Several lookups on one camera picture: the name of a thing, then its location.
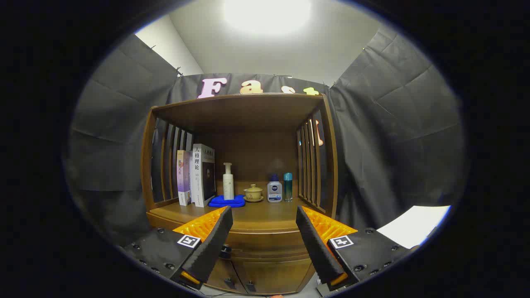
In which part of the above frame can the white bottle with blue cap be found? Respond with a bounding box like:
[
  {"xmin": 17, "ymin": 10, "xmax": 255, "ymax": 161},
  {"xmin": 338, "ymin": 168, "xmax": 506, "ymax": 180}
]
[{"xmin": 267, "ymin": 174, "xmax": 283, "ymax": 203}]

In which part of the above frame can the white furniture unit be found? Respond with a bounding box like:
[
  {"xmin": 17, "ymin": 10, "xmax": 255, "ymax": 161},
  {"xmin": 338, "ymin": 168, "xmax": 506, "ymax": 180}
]
[{"xmin": 376, "ymin": 205, "xmax": 452, "ymax": 250}]

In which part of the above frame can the yellow lidded teacup with saucer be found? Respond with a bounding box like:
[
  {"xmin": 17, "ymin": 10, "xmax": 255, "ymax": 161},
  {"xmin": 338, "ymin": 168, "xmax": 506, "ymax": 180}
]
[{"xmin": 243, "ymin": 184, "xmax": 264, "ymax": 203}]

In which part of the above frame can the wooden cabinet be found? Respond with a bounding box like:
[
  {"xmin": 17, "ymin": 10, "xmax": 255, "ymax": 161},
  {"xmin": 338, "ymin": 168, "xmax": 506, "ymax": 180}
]
[{"xmin": 140, "ymin": 93, "xmax": 339, "ymax": 295}]

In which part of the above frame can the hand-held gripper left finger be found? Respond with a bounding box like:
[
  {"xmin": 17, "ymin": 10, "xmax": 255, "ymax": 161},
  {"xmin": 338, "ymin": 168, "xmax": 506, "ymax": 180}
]
[{"xmin": 122, "ymin": 206, "xmax": 234, "ymax": 290}]

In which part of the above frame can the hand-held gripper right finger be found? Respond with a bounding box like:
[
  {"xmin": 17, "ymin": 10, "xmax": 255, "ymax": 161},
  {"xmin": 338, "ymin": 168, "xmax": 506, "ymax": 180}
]
[{"xmin": 295, "ymin": 205, "xmax": 419, "ymax": 293}]

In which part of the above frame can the wooden countertop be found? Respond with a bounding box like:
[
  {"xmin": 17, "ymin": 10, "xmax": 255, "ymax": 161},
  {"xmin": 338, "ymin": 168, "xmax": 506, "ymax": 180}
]
[{"xmin": 148, "ymin": 182, "xmax": 332, "ymax": 232}]

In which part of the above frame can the blue folded cloth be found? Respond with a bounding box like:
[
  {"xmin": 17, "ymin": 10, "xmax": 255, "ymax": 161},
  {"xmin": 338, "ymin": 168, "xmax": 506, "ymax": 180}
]
[{"xmin": 208, "ymin": 195, "xmax": 246, "ymax": 208}]

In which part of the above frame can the wooden drawer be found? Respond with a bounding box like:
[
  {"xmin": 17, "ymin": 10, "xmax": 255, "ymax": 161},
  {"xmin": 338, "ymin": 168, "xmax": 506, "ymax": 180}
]
[{"xmin": 147, "ymin": 213, "xmax": 332, "ymax": 262}]

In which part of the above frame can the purple book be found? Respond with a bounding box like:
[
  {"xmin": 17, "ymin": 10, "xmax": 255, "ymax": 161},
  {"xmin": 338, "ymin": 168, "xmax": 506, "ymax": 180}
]
[{"xmin": 177, "ymin": 150, "xmax": 193, "ymax": 206}]

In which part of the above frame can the white pump bottle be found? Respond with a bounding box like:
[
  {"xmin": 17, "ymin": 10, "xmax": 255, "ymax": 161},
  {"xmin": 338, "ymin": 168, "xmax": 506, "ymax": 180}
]
[{"xmin": 223, "ymin": 163, "xmax": 235, "ymax": 200}]

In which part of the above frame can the wooden cabinet door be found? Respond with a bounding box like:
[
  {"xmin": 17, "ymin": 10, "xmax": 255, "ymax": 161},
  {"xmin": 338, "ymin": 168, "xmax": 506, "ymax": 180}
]
[
  {"xmin": 205, "ymin": 259, "xmax": 249, "ymax": 293},
  {"xmin": 234, "ymin": 257, "xmax": 316, "ymax": 295}
]

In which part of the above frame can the white and dark book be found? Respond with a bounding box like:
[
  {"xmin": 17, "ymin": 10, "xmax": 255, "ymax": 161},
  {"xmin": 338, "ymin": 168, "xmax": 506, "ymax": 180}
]
[{"xmin": 190, "ymin": 144, "xmax": 216, "ymax": 207}]

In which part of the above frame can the black backdrop cloth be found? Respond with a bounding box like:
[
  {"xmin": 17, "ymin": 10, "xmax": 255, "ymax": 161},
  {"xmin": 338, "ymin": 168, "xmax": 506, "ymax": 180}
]
[{"xmin": 62, "ymin": 27, "xmax": 468, "ymax": 249}]

